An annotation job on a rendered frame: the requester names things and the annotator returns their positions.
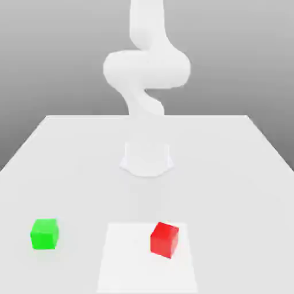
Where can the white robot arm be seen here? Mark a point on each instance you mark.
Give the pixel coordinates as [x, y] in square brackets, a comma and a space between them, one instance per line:
[147, 69]

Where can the small green cube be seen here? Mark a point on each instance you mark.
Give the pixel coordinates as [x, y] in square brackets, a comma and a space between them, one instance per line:
[44, 234]

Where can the small red cube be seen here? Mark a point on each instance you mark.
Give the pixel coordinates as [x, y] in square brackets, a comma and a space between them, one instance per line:
[164, 240]

